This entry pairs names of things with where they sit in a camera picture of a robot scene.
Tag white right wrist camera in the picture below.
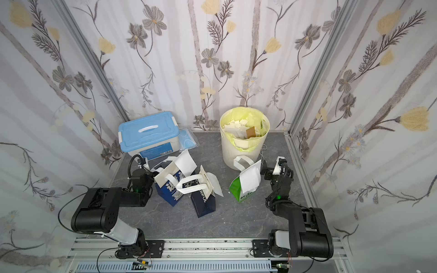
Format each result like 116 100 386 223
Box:
273 156 287 175

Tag right aluminium frame post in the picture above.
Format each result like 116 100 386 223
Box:
287 0 359 135

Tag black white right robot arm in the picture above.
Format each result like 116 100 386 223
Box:
252 165 334 262

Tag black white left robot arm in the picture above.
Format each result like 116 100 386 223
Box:
58 154 165 260

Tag blue lidded storage box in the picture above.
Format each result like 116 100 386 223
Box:
118 111 180 160

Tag green white paper bag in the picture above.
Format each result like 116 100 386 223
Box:
229 155 262 202

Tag cream round trash bin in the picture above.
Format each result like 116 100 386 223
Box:
219 106 270 170

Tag clear blue plastic pouch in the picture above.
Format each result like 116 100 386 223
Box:
178 127 199 152

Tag left aluminium frame post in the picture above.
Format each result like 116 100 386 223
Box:
51 0 130 122

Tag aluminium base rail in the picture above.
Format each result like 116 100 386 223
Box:
61 238 354 273

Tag yellow-green bin liner bag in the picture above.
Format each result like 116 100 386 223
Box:
219 106 270 152

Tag torn paper pieces in bin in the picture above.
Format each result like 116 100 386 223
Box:
223 119 261 150

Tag white slotted cable duct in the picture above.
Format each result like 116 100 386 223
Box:
74 260 278 273

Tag aluminium frame post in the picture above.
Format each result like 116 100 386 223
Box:
51 0 130 122
287 0 359 135

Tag navy paper bag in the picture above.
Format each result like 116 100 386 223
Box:
150 157 183 207
176 166 216 218

